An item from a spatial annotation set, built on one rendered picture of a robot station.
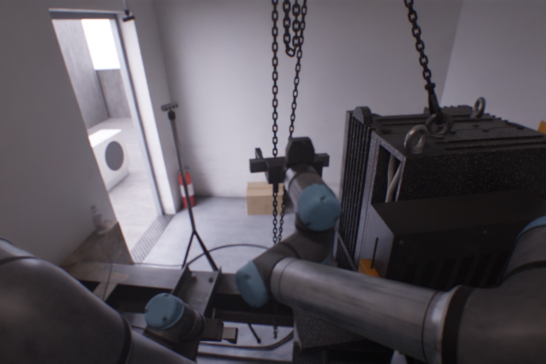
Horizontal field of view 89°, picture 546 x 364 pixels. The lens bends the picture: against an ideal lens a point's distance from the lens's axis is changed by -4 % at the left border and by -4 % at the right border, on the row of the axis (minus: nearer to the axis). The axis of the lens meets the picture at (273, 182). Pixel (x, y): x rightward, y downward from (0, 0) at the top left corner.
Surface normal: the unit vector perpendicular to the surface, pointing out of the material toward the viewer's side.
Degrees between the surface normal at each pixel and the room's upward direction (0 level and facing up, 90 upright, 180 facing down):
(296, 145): 88
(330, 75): 90
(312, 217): 88
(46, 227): 90
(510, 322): 35
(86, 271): 0
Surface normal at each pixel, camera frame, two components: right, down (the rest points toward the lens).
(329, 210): 0.20, 0.44
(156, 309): -0.20, -0.61
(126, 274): -0.03, -0.88
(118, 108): -0.11, 0.48
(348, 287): -0.58, -0.70
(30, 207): 0.99, 0.03
